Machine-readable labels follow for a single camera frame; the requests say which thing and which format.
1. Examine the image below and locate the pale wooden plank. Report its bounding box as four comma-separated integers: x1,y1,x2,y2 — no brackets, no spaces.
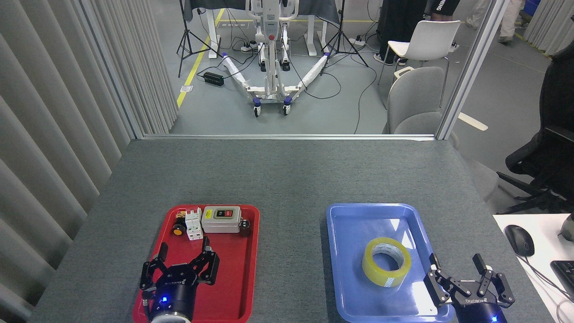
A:
458,112,488,131

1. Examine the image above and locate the black keyboard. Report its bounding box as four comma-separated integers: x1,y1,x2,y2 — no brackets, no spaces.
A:
550,260,574,300

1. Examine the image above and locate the black tripod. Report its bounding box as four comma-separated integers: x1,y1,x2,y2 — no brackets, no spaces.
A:
176,0,223,78
320,0,370,76

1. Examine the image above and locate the grey rounded object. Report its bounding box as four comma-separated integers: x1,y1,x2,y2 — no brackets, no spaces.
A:
558,214,574,243

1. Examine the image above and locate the white desk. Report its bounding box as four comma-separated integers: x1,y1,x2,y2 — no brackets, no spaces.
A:
493,214,574,323

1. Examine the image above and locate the person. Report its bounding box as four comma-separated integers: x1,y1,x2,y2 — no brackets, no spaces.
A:
370,0,461,66
465,0,525,44

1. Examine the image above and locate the silver post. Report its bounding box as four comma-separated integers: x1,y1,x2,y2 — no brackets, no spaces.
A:
436,0,511,140

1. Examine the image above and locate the yellow tape roll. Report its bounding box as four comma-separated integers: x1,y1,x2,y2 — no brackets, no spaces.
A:
362,237,412,288

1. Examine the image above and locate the blue plastic tray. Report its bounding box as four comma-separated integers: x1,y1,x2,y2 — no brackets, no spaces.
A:
326,203,455,323

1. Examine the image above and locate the grey switch box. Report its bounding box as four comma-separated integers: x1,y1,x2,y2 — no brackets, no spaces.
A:
201,206,242,234

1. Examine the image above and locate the white stand on wheels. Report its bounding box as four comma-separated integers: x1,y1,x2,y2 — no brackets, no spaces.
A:
222,0,331,118

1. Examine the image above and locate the silver table edge rail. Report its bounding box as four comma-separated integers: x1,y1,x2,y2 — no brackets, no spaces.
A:
143,134,436,141

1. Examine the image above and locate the black office chair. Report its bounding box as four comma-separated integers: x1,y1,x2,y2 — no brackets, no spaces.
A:
496,43,574,215

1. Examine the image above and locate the black computer mouse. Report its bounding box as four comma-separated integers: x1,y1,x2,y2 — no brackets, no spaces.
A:
504,224,535,257

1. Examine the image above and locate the grey chair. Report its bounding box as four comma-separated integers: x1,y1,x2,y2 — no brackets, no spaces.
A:
383,67,499,200

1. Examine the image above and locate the black mouse cable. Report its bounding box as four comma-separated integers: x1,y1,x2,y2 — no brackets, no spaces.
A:
522,256,574,302

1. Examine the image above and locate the white circuit breaker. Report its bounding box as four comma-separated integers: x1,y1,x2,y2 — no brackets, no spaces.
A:
185,207,204,241

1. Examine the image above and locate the white chair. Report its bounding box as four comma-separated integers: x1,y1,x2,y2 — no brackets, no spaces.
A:
378,20,461,108

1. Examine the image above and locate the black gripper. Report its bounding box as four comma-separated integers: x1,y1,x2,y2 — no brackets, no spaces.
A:
139,236,220,317
424,253,515,323

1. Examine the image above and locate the red plastic tray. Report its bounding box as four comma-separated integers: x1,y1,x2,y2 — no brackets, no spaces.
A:
133,205,260,323

